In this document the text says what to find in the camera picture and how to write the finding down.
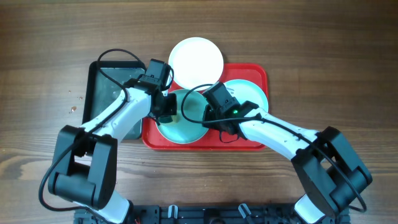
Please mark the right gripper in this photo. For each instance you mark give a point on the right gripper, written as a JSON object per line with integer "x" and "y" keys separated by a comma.
{"x": 208, "y": 114}

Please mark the light blue plate right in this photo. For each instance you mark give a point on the light blue plate right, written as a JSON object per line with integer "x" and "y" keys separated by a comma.
{"x": 244, "y": 90}

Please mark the light blue plate front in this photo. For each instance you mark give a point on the light blue plate front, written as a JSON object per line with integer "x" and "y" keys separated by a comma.
{"x": 180, "y": 130}

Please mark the light blue plate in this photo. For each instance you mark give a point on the light blue plate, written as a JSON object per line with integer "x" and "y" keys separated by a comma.
{"x": 180, "y": 130}
{"x": 244, "y": 90}

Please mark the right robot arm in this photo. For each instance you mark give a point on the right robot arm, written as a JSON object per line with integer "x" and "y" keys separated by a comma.
{"x": 331, "y": 173}

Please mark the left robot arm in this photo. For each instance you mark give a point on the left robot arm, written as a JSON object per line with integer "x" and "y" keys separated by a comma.
{"x": 84, "y": 163}

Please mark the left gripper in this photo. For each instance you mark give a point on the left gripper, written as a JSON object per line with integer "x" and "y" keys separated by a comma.
{"x": 171, "y": 108}

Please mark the red plastic tray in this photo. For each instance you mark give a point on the red plastic tray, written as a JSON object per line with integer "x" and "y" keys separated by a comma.
{"x": 153, "y": 139}

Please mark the white round plate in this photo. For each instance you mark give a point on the white round plate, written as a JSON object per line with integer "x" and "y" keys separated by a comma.
{"x": 196, "y": 61}

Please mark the black metal tray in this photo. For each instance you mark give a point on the black metal tray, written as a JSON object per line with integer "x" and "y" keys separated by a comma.
{"x": 104, "y": 95}

